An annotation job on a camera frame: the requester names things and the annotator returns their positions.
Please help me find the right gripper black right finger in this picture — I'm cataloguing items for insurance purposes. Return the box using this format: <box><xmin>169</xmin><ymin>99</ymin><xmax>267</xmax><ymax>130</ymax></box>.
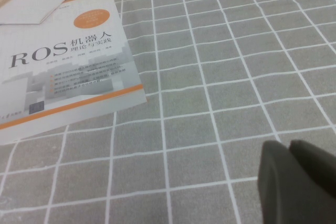
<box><xmin>290</xmin><ymin>140</ymin><xmax>336</xmax><ymax>200</ymax></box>

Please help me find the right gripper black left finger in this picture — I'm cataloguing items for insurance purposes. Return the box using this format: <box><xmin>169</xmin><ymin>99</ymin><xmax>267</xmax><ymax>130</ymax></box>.
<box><xmin>257</xmin><ymin>140</ymin><xmax>336</xmax><ymax>224</ymax></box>

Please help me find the grey checked tablecloth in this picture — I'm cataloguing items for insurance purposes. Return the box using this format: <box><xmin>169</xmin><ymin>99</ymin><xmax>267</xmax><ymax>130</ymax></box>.
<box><xmin>0</xmin><ymin>0</ymin><xmax>336</xmax><ymax>224</ymax></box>

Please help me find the white orange ROS book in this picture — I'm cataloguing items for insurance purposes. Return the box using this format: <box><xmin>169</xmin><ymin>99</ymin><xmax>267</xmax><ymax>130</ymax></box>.
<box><xmin>0</xmin><ymin>0</ymin><xmax>148</xmax><ymax>146</ymax></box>

